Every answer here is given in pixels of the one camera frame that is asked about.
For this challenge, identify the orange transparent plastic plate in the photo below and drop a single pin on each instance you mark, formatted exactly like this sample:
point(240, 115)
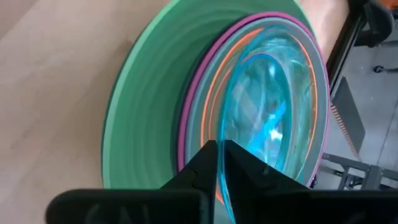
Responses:
point(213, 102)

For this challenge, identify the black aluminium table frame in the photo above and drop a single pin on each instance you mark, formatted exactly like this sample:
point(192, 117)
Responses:
point(345, 53)

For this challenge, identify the grey metal frame stand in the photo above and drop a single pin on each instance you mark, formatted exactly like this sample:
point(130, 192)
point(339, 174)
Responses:
point(371, 174)

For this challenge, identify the black rolling chair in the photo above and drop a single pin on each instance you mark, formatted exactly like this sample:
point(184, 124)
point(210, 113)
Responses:
point(376, 21)

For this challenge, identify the pink plastic plate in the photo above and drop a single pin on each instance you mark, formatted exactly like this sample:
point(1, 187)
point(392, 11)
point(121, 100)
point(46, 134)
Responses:
point(182, 133)

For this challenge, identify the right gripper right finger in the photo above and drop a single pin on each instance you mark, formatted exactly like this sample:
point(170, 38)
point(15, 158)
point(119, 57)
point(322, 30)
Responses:
point(280, 205)

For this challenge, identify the grey-blue plastic plate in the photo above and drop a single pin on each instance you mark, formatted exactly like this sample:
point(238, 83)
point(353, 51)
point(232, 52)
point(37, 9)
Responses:
point(194, 118)

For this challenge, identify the light green plastic plate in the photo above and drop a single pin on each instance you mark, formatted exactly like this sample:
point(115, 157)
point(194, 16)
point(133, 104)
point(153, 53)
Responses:
point(146, 109)

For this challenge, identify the blue transparent plastic plate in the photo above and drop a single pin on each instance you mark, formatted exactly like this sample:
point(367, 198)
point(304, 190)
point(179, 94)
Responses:
point(264, 109)

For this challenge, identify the grey panel with orange stripes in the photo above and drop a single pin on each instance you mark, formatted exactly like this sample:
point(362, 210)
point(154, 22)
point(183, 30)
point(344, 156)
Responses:
point(348, 118)

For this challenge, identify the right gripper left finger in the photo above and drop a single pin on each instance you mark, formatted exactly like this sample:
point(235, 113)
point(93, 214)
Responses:
point(174, 205)

